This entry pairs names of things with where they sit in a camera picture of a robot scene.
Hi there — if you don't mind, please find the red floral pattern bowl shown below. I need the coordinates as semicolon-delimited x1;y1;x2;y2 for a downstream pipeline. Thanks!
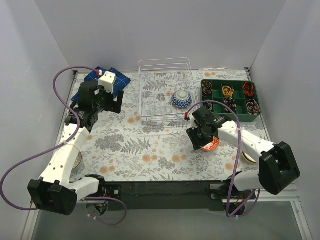
201;136;220;151

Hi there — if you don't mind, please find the blue diamond pattern bowl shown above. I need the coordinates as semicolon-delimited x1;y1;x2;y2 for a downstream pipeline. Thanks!
171;90;192;109

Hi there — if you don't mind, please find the white wire dish rack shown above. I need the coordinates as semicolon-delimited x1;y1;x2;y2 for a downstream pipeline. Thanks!
137;57;199;126

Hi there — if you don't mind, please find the brown lattice pattern bowl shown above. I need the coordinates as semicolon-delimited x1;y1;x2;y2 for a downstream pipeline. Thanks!
72;151;83;172

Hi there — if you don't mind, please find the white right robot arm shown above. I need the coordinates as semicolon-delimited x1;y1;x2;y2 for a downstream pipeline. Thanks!
184;106;301;199

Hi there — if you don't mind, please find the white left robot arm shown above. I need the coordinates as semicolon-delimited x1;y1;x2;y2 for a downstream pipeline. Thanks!
27;81;124;216

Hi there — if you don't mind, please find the grey rolled band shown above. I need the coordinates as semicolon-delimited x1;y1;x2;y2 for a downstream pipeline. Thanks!
203;99;213;112

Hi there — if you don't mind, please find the black floral rolled band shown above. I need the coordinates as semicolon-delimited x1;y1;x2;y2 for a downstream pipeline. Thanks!
224;97;237;113

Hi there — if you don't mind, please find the dark floral rolled band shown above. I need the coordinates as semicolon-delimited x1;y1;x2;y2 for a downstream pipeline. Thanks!
201;80;212;96

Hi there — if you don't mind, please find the yellow rolled band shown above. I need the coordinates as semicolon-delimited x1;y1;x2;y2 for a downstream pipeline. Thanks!
222;85;234;98

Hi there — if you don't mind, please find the floral patterned table mat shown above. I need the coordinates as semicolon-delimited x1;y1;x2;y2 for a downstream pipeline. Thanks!
70;72;258;182

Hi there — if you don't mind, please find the green compartment organizer tray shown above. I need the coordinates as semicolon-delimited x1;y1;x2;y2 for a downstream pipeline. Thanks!
200;79;262;122

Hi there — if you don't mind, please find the pink black rolled band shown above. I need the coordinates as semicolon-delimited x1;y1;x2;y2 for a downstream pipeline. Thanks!
246;99;261;116

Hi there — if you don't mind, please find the yellow-rimmed bowl under stack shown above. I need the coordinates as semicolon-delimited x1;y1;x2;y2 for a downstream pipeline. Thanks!
242;151;257;165

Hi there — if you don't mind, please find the red black rolled band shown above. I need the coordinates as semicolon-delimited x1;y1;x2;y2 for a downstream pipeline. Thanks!
243;82;255;97

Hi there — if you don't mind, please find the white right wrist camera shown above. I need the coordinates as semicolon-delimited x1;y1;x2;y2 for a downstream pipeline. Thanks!
184;112;198;129

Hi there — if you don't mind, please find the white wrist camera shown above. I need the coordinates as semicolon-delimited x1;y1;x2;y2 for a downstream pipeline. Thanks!
184;112;198;129
98;70;117;94

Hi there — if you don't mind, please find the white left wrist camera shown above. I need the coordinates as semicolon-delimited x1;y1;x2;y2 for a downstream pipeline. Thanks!
98;70;117;94

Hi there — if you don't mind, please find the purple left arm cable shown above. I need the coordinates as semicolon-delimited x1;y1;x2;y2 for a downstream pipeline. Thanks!
0;65;127;226

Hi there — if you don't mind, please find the aluminium frame rail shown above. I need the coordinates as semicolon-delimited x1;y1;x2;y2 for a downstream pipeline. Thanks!
31;181;301;205

